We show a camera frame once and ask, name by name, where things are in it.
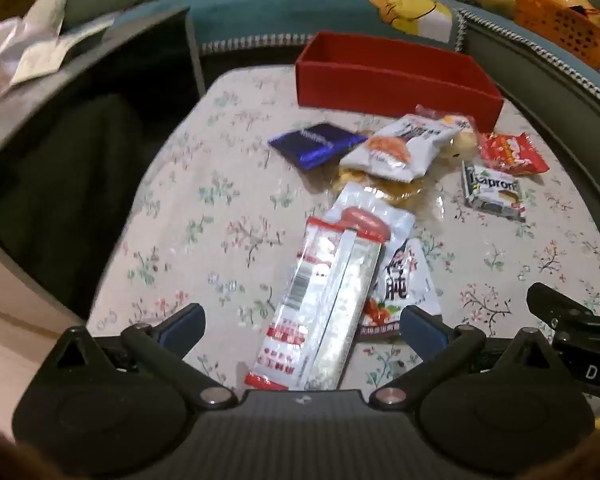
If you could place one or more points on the long silver and red packet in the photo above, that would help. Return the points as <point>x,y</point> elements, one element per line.
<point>325,285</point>

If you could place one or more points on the clear yellow cookie packet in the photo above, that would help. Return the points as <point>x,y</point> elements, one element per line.
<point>400,193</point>

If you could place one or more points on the orange plastic basket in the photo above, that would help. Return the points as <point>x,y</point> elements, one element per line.
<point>555,25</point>

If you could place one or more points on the blue and white snack packet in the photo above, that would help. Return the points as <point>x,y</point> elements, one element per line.
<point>315,145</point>

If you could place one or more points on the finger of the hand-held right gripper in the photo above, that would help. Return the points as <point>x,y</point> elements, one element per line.
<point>550,302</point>

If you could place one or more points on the glass side table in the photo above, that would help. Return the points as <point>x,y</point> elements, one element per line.
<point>80,90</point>

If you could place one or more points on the crumpled white paper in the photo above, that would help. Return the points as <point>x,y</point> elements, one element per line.
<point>10,45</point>

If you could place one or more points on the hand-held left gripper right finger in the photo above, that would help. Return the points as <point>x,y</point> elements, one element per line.
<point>420,327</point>

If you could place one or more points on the white packet with red fruit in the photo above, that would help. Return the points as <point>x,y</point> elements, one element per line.
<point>405,285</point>

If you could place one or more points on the clear bread bun packet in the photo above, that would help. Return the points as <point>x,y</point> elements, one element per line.
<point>462,142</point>

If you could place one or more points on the red snack packet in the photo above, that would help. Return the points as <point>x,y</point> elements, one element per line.
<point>510,155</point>

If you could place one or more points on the white and green wafer packet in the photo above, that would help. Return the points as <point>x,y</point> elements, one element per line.
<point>490,195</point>

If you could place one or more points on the red cardboard box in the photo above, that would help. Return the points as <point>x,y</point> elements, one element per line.
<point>380,90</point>

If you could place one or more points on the yellow round toy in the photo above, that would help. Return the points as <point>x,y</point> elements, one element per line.
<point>572,0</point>

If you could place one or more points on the floral tablecloth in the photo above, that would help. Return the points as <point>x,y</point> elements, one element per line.
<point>205,210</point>

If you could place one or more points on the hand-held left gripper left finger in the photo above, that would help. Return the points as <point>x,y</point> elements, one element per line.
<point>182,326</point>

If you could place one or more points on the white and orange snack packet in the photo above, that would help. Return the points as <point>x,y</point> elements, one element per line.
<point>395,150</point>

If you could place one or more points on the teal sofa cover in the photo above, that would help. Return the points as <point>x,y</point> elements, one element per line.
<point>280,15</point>

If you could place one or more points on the yellow cartoon cushion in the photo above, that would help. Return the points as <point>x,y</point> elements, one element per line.
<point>410,12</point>

